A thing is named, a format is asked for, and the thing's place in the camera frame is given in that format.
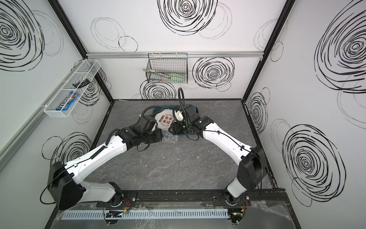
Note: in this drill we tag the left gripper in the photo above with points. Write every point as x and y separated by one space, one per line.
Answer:
157 136

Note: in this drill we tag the teal plastic bin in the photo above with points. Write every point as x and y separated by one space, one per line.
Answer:
177 120

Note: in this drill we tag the green item in basket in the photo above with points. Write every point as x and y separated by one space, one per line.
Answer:
178 77

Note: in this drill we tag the white wire shelf basket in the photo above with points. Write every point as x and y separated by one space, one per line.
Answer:
86 69

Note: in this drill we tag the white slotted cable duct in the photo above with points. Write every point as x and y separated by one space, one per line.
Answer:
145 214

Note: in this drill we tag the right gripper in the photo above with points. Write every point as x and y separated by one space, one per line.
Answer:
179 126

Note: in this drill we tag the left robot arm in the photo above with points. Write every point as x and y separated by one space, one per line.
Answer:
66 182

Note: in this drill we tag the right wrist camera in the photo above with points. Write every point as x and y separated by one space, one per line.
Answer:
178 116

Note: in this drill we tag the clear glass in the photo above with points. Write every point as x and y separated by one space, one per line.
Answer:
168 137

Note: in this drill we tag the metal tongs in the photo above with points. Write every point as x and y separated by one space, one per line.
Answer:
155 72

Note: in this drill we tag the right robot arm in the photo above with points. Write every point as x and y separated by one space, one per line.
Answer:
251 161

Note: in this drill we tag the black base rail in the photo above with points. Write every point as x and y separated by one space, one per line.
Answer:
214 197

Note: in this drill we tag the blue candy packet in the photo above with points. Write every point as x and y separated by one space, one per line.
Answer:
66 103

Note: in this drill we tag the black wire basket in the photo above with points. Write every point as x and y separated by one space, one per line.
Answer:
167 62

